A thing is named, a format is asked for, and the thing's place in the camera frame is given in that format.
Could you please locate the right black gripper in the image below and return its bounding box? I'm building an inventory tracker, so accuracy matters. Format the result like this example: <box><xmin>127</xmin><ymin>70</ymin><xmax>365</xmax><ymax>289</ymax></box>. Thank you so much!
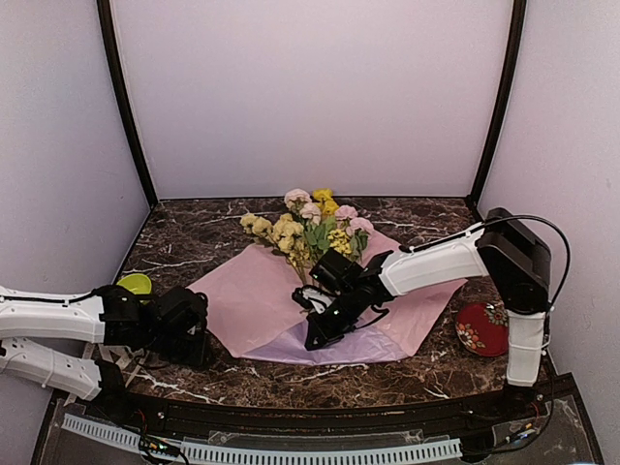
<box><xmin>306</xmin><ymin>288</ymin><xmax>363</xmax><ymax>350</ymax></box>

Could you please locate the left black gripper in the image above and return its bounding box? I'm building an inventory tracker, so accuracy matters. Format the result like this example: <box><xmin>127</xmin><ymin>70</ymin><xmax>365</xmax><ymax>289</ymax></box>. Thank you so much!
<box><xmin>145</xmin><ymin>330</ymin><xmax>215</xmax><ymax>369</ymax></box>

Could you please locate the yellow daisy flower bunch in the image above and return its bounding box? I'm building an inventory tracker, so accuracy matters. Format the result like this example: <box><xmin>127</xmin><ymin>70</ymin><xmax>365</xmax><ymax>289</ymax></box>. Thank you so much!
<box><xmin>326</xmin><ymin>229</ymin><xmax>353</xmax><ymax>257</ymax></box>

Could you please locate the pink rose flower stem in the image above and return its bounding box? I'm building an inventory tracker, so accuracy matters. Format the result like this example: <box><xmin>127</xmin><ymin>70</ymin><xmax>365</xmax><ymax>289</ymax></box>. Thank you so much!
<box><xmin>284</xmin><ymin>189</ymin><xmax>374</xmax><ymax>267</ymax></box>

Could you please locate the pink purple wrapping paper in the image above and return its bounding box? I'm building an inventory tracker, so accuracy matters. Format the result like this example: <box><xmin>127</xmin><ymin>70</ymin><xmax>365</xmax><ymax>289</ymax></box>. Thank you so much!
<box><xmin>189</xmin><ymin>245</ymin><xmax>465</xmax><ymax>366</ymax></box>

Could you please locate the yellow fuzzy poppy stem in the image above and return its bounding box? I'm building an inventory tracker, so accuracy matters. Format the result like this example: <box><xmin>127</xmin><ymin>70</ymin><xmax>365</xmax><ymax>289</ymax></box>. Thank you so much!
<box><xmin>312</xmin><ymin>188</ymin><xmax>339</xmax><ymax>217</ymax></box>

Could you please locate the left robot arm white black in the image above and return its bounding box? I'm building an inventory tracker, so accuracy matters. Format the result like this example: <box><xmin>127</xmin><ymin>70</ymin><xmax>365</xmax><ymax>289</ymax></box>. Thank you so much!
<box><xmin>1</xmin><ymin>285</ymin><xmax>207</xmax><ymax>422</ymax></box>

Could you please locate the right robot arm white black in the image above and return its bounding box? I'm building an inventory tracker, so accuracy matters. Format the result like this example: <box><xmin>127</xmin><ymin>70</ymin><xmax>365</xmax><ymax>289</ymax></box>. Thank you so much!
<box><xmin>292</xmin><ymin>207</ymin><xmax>553</xmax><ymax>420</ymax></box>

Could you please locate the lime green bowl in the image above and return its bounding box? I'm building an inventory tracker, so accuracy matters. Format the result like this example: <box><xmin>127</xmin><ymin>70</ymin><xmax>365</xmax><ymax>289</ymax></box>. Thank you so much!
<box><xmin>116</xmin><ymin>273</ymin><xmax>152</xmax><ymax>303</ymax></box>

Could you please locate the red floral dish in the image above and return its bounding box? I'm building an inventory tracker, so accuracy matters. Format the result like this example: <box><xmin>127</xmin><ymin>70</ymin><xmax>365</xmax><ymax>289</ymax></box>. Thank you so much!
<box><xmin>455</xmin><ymin>302</ymin><xmax>509</xmax><ymax>357</ymax></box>

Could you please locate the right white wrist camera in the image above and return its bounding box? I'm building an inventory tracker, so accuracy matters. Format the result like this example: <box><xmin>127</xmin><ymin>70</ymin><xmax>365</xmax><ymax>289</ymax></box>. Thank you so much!
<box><xmin>292</xmin><ymin>285</ymin><xmax>340</xmax><ymax>315</ymax></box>

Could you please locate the white ribbon strap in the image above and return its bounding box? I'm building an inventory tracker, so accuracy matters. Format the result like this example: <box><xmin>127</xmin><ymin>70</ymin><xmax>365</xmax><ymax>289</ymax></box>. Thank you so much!
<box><xmin>64</xmin><ymin>343</ymin><xmax>146</xmax><ymax>407</ymax></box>

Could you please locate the black front table rail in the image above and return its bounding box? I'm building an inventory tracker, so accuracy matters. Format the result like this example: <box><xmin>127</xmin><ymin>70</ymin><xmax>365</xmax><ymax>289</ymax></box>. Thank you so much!
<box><xmin>115</xmin><ymin>382</ymin><xmax>514</xmax><ymax>437</ymax></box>

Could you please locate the white slotted cable duct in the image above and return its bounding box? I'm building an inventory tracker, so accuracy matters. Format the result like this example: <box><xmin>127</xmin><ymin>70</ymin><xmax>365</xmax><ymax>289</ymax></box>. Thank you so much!
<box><xmin>61</xmin><ymin>414</ymin><xmax>463</xmax><ymax>464</ymax></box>

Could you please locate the right black frame post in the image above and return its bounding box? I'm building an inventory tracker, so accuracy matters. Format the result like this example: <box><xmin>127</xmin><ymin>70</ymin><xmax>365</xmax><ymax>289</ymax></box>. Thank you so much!
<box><xmin>465</xmin><ymin>0</ymin><xmax>527</xmax><ymax>218</ymax></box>

